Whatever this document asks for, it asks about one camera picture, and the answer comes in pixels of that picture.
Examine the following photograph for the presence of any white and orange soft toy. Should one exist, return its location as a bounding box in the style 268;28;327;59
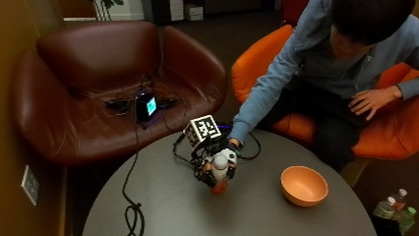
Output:
203;147;239;195

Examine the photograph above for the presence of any orange armchair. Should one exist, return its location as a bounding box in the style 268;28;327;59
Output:
230;24;419;161

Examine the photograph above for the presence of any white marker cube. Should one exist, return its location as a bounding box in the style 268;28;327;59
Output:
182;114;223;150

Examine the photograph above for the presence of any the person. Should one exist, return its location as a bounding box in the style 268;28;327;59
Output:
226;0;419;173

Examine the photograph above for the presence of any orange bowl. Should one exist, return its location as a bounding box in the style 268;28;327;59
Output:
279;165;330;207

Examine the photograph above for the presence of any black device with lit screen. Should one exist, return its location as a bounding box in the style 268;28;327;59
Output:
134;92;159;123

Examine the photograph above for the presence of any clear bottle red label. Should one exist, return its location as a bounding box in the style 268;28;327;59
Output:
390;188;408;210

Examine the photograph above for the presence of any clear bottle white cap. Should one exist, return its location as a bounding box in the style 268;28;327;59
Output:
374;196;396;219

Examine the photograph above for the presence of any brown leather armchair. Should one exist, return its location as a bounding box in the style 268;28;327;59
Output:
10;21;227;166

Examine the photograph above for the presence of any clear bottle green cap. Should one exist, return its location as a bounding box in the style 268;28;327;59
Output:
395;206;417;235

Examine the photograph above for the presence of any white storage box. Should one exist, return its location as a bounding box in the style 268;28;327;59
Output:
183;3;206;22

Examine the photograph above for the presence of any black glove cable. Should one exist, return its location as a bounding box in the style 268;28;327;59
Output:
171;122;262;165

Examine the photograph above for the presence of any white wall socket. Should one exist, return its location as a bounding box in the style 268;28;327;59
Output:
20;164;42;207

